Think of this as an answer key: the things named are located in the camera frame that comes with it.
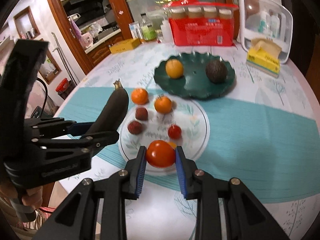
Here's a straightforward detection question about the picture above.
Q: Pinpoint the clear bottle with green label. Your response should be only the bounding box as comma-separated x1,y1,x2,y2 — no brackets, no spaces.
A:
140,13,156,42

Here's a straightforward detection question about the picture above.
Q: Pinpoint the small red tomato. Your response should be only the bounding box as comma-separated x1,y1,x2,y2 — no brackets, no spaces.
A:
168,124,182,139

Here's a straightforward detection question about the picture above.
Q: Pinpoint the orange tangerine with stem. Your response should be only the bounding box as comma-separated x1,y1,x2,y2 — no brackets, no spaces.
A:
154,94,172,113

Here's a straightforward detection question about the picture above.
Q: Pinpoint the dark brown avocado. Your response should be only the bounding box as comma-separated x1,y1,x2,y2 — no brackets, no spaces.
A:
205,60,228,83

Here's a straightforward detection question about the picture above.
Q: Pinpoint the yellowish orange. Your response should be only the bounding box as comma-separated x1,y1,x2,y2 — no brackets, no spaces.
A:
165,59,184,78

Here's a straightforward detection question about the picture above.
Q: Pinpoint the person's left hand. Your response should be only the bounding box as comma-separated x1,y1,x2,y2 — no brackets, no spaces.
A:
21,185,43,208

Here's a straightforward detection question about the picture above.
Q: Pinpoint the glass door with gold ornament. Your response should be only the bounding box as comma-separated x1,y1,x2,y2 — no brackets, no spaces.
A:
117,0,225,28

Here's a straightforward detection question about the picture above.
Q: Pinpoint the dark green wavy plate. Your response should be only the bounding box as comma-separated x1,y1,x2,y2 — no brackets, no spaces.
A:
153,51,236,100

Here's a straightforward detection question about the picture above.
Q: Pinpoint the white plastic bottle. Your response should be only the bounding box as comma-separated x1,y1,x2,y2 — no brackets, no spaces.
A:
161,19,173,43

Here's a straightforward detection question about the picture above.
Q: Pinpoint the dark overripe banana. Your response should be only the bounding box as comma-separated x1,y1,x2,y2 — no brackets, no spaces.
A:
86,79,130,140

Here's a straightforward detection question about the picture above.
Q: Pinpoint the white tree print tablecloth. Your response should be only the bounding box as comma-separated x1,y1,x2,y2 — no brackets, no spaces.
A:
54,39,320,240

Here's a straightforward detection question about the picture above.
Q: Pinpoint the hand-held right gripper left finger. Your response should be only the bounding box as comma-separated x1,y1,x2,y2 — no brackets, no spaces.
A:
32,145,148,240

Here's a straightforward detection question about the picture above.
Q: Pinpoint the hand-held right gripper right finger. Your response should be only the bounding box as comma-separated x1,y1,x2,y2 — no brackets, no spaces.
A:
175,145,292,240

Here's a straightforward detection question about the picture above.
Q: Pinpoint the pink box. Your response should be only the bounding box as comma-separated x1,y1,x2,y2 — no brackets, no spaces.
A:
81,32,93,47

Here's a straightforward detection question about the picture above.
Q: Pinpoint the white plastic storage box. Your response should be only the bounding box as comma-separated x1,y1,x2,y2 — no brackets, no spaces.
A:
237,0,293,64

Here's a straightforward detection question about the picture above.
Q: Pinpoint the metal pole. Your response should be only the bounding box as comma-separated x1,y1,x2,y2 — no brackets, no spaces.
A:
51,32,78,85

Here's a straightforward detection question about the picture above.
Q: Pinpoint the white floral glass plate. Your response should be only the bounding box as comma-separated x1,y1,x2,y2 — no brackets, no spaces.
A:
118,97,210,173

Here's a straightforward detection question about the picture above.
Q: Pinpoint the red bucket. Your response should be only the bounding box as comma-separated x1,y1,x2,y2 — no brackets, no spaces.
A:
55,78,75,95

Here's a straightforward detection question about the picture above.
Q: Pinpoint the teal woven placemat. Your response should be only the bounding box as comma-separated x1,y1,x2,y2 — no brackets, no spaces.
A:
54,87,318,204

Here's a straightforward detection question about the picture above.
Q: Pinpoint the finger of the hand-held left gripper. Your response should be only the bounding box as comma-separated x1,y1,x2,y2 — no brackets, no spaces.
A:
24,117,97,138
29,129,120,167

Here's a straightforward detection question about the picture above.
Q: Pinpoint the white and blue carton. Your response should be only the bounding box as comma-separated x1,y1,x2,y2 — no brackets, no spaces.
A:
129,22,142,40

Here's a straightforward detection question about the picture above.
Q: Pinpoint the large orange-red tomato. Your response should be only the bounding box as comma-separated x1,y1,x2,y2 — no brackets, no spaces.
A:
146,140,176,168

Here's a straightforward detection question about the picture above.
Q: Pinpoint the yellow cardboard box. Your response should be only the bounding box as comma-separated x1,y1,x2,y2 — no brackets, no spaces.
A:
109,39,141,54

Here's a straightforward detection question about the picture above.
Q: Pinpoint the red pack of paper cups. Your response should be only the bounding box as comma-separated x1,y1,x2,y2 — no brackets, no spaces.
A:
163,0,239,47

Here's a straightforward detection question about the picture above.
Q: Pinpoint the wooden wall niche frame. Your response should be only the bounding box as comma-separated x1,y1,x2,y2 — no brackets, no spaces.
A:
14,6,40,39
37,39,62,84

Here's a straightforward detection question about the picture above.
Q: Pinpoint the smooth orange tangerine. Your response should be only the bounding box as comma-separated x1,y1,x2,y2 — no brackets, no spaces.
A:
131,88,149,105

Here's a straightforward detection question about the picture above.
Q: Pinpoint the yellow tissue pack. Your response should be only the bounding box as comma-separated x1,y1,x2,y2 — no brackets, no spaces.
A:
246,37,282,78

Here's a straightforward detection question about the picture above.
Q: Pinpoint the black range hood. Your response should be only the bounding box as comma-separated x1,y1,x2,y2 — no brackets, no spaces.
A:
61,0,108,13

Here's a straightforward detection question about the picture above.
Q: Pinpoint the red lychee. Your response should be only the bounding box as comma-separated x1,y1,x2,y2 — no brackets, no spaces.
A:
135,107,148,121
127,121,143,135

